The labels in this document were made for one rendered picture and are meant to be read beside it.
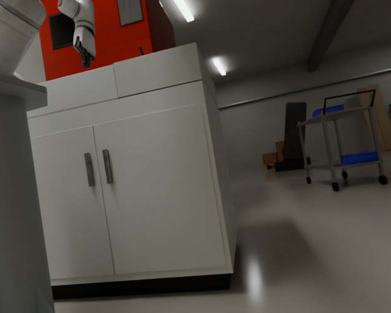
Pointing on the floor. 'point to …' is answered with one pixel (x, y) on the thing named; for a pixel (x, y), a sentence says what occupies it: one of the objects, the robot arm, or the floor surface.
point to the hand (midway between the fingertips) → (85, 62)
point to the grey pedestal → (14, 202)
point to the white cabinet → (136, 195)
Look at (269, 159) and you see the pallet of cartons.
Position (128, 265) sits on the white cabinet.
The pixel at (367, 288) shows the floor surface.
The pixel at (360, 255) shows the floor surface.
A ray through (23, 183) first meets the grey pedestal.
